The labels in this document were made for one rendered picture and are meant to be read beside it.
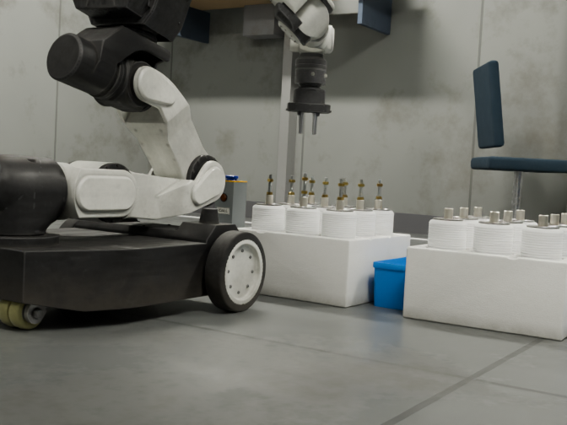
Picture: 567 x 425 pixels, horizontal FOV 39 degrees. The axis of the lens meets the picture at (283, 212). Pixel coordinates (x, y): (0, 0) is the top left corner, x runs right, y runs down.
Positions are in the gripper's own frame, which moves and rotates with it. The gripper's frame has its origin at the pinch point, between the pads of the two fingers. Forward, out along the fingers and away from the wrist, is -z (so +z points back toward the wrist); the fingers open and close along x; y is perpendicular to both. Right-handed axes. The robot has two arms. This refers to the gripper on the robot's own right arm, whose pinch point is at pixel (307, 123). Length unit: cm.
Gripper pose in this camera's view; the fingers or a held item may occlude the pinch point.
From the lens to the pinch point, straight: 229.7
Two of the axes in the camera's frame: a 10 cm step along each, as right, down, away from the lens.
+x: -9.9, -0.5, -1.2
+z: 0.5, -10.0, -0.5
